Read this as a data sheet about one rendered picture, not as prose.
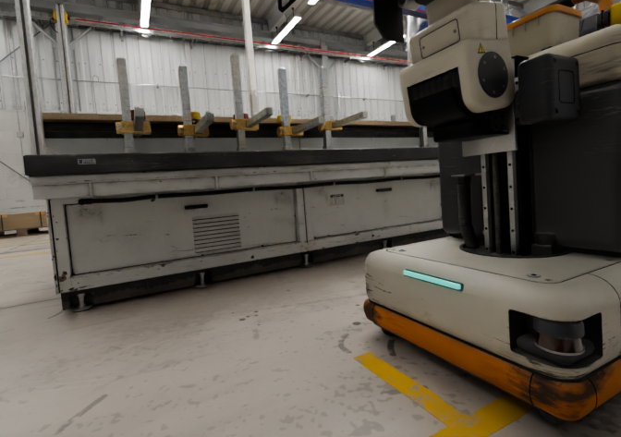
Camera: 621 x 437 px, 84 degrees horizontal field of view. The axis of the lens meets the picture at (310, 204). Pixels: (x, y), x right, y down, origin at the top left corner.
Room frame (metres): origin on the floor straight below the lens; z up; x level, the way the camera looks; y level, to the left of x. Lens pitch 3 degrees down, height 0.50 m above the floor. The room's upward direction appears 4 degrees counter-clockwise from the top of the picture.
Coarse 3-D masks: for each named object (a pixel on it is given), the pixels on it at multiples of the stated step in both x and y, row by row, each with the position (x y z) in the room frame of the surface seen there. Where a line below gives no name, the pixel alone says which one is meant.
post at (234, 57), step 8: (232, 56) 1.73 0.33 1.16; (232, 64) 1.73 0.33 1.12; (232, 72) 1.74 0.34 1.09; (232, 80) 1.75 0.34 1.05; (240, 88) 1.75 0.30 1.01; (240, 96) 1.74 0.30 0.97; (240, 104) 1.74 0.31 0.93; (240, 112) 1.74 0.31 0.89; (240, 136) 1.74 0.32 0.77; (240, 144) 1.74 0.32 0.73
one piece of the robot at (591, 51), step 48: (576, 0) 1.02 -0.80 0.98; (576, 48) 0.84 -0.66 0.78; (528, 144) 0.95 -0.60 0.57; (576, 144) 0.85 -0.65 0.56; (480, 192) 1.09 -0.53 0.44; (528, 192) 0.94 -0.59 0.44; (576, 192) 0.85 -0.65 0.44; (480, 240) 1.13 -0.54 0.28; (528, 240) 0.94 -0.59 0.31; (576, 240) 0.86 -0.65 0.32
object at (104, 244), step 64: (64, 128) 1.59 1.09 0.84; (384, 128) 2.43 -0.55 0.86; (256, 192) 2.02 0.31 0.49; (320, 192) 2.22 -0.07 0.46; (384, 192) 2.46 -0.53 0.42; (64, 256) 1.57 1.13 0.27; (128, 256) 1.71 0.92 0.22; (192, 256) 1.85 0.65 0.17; (256, 256) 1.98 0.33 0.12; (320, 256) 2.19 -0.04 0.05
